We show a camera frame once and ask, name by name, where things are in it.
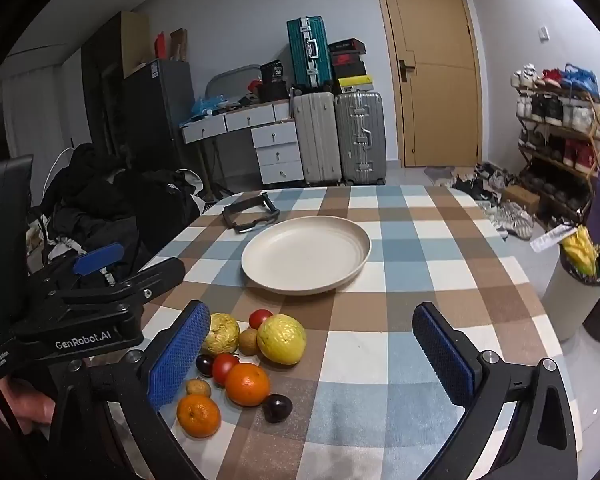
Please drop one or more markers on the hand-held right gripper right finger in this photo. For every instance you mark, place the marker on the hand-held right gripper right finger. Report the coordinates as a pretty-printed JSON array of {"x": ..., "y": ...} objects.
[{"x": 442, "y": 355}]

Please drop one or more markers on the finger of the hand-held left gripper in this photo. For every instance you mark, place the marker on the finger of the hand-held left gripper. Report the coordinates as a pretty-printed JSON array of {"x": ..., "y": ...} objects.
[
  {"x": 155, "y": 277},
  {"x": 97, "y": 259}
]

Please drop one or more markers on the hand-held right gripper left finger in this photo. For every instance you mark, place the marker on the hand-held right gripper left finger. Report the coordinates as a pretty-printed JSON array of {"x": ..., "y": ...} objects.
[{"x": 180, "y": 355}]

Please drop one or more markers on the dark purple plum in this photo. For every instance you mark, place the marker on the dark purple plum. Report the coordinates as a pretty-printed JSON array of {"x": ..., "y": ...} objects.
[
  {"x": 205, "y": 365},
  {"x": 278, "y": 408}
]

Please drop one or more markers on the small brown kiwi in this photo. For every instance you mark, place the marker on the small brown kiwi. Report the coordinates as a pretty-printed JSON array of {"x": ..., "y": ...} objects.
[{"x": 199, "y": 388}]

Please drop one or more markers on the wrinkled yellow apple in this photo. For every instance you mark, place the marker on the wrinkled yellow apple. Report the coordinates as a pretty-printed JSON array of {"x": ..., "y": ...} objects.
[{"x": 221, "y": 334}]

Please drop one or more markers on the red tomato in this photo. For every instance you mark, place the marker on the red tomato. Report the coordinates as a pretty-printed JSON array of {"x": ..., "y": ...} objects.
[
  {"x": 225, "y": 367},
  {"x": 260, "y": 318}
]

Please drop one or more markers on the orange mandarin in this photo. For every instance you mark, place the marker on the orange mandarin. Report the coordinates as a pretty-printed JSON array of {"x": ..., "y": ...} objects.
[
  {"x": 198, "y": 415},
  {"x": 247, "y": 384}
]

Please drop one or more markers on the yellow-green guava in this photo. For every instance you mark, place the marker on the yellow-green guava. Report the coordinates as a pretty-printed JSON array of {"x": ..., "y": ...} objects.
[{"x": 281, "y": 338}]

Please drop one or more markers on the cream round plate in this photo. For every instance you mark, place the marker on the cream round plate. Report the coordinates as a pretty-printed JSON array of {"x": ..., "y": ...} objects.
[{"x": 305, "y": 255}]

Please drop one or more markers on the person's left hand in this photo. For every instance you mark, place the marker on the person's left hand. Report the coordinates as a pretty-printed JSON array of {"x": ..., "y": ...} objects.
[{"x": 27, "y": 405}]

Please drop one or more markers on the pile of dark clothes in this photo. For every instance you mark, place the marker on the pile of dark clothes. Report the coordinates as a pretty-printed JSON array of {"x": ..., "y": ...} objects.
[{"x": 110, "y": 195}]

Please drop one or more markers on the white trash bin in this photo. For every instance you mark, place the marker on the white trash bin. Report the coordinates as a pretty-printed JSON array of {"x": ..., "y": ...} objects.
[{"x": 567, "y": 305}]

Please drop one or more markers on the pile of shoes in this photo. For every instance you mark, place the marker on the pile of shoes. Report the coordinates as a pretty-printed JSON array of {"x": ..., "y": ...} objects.
[{"x": 510, "y": 217}]

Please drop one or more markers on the black fridge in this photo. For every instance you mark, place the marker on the black fridge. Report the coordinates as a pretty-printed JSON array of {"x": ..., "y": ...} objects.
[{"x": 157, "y": 115}]

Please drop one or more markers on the brown wardrobe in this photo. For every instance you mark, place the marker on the brown wardrobe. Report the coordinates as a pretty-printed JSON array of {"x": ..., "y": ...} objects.
[{"x": 102, "y": 95}]

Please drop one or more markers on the yellow bag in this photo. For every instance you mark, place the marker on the yellow bag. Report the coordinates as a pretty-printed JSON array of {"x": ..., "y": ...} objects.
[{"x": 580, "y": 252}]

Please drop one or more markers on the cardboard box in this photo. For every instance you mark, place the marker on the cardboard box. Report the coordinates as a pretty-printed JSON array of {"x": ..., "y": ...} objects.
[{"x": 521, "y": 199}]

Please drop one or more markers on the white desk with drawers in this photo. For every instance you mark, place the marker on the white desk with drawers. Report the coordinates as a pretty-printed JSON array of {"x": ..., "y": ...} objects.
[{"x": 277, "y": 152}]

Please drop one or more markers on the blue plastic bag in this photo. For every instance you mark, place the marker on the blue plastic bag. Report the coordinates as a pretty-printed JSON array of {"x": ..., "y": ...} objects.
[{"x": 207, "y": 106}]

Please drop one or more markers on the grey door mat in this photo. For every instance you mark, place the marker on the grey door mat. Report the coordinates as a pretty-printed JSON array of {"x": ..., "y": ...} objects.
[{"x": 439, "y": 175}]

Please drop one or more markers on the beige suitcase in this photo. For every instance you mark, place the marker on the beige suitcase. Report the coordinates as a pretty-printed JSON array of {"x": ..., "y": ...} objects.
[{"x": 316, "y": 140}]

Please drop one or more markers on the silver suitcase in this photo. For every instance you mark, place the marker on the silver suitcase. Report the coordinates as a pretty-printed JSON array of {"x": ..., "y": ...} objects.
[{"x": 360, "y": 140}]

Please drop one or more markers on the wooden door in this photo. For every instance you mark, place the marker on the wooden door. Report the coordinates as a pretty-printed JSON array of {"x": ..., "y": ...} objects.
[{"x": 430, "y": 110}]

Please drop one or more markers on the wooden shoe rack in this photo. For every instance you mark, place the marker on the wooden shoe rack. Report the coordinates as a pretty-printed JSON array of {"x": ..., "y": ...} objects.
[{"x": 562, "y": 135}]

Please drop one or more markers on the teal suitcase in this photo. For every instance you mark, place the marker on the teal suitcase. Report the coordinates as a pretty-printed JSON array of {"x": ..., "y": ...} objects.
[{"x": 307, "y": 55}]

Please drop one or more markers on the yellow and black shoe box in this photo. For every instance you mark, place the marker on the yellow and black shoe box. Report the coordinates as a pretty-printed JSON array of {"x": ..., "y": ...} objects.
[{"x": 355, "y": 84}]

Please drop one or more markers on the black folding frame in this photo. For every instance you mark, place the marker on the black folding frame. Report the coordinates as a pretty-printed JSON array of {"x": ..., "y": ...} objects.
[{"x": 232, "y": 216}]

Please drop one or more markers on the white light switch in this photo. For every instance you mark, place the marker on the white light switch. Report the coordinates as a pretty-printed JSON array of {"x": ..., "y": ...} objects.
[{"x": 544, "y": 33}]

